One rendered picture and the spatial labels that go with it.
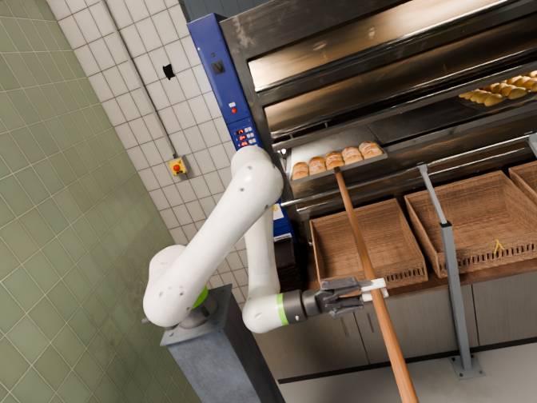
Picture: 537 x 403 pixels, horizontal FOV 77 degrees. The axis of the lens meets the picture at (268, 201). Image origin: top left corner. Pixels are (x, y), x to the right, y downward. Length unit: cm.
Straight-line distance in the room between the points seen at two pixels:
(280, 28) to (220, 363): 158
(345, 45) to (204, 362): 161
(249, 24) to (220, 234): 136
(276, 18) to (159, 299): 151
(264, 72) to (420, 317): 157
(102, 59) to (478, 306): 242
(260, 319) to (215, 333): 17
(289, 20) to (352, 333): 171
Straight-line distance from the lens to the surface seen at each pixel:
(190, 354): 121
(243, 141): 202
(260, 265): 108
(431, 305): 202
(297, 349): 215
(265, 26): 196
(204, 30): 199
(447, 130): 219
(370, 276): 106
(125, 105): 222
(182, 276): 89
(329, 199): 215
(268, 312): 103
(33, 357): 157
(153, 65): 211
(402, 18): 203
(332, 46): 197
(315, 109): 198
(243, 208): 80
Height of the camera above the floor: 188
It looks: 22 degrees down
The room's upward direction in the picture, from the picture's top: 21 degrees counter-clockwise
